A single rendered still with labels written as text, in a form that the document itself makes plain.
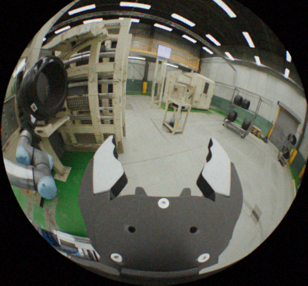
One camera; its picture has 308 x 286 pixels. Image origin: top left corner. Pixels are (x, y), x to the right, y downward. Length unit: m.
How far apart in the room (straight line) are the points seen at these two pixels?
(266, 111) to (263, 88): 1.99
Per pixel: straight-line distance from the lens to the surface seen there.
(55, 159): 1.51
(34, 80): 0.84
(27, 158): 0.44
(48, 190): 0.36
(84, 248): 0.54
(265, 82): 10.77
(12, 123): 1.44
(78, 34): 1.16
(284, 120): 10.40
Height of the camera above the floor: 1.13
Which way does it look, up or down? 30 degrees down
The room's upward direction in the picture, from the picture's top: 9 degrees clockwise
